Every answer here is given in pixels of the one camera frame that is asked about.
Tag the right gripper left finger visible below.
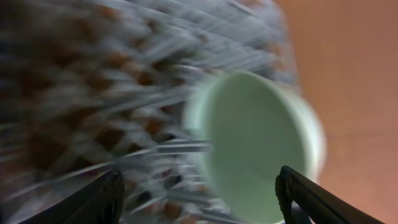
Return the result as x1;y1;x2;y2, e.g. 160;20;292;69
22;169;124;224

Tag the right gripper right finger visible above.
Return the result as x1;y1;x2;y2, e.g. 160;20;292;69
275;166;382;224

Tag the mint green small bowl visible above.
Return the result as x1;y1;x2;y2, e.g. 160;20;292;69
183;72;326;223

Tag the grey dishwasher rack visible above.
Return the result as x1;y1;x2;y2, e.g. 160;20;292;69
1;1;295;223

